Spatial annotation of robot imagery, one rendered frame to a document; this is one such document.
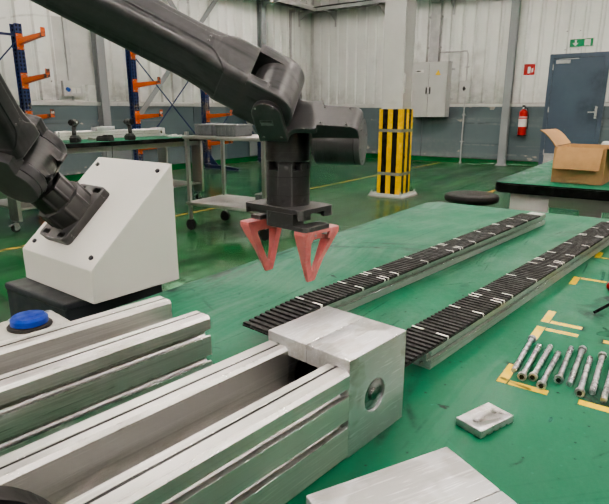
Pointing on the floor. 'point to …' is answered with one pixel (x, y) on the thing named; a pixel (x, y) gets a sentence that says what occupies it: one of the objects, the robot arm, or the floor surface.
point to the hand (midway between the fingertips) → (288, 269)
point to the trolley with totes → (223, 170)
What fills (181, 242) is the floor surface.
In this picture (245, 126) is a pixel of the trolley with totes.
